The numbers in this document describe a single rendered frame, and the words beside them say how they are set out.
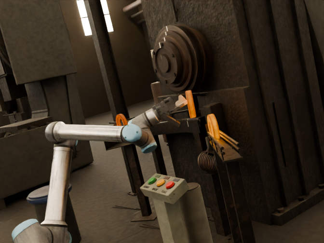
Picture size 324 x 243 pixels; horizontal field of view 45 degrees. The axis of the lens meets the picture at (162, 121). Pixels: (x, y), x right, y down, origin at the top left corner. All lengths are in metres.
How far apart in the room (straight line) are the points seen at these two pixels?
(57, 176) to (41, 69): 2.74
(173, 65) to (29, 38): 2.75
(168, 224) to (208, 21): 1.34
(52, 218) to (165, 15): 1.58
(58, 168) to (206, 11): 1.32
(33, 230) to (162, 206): 0.75
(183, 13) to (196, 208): 1.39
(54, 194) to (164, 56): 1.09
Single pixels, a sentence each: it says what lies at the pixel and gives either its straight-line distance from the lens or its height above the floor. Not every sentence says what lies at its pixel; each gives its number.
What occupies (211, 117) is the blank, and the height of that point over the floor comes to 0.77.
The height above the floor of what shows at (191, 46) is 1.18.
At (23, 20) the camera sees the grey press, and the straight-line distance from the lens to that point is 5.02.
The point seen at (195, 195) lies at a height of 0.49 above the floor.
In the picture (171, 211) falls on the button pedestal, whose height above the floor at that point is 0.48.
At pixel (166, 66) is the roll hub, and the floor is 1.09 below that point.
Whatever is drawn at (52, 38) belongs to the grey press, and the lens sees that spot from 5.11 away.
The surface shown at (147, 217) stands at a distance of 3.10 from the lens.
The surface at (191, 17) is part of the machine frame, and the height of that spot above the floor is 1.37.
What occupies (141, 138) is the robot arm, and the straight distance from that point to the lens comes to 2.03.
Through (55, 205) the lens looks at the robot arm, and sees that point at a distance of 2.35.
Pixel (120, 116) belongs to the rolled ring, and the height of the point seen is 0.74.
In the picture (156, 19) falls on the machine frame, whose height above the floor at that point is 1.45.
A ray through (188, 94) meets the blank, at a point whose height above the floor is 0.92.
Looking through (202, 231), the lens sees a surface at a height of 0.31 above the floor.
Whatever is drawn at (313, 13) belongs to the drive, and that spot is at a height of 1.21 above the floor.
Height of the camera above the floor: 1.11
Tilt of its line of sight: 8 degrees down
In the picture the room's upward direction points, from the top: 13 degrees counter-clockwise
